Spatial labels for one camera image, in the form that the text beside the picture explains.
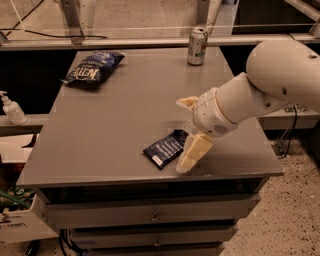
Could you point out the silver soda can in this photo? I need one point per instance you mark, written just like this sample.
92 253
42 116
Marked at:
197 46

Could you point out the grey drawer cabinet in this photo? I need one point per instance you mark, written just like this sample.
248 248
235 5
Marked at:
89 169

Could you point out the blue kettle chips bag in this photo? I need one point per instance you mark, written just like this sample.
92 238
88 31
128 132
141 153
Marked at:
95 68

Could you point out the white pump bottle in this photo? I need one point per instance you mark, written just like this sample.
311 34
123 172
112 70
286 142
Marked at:
12 109

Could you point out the white cardboard box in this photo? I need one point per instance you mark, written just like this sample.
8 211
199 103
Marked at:
19 223

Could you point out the dark blue rxbar wrapper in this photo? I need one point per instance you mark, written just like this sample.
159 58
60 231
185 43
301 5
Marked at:
165 150

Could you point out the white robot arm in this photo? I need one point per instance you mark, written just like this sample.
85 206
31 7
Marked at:
278 73

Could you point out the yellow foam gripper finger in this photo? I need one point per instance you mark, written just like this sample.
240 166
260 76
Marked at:
187 103
195 147

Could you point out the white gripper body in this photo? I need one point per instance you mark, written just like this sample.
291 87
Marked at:
209 112

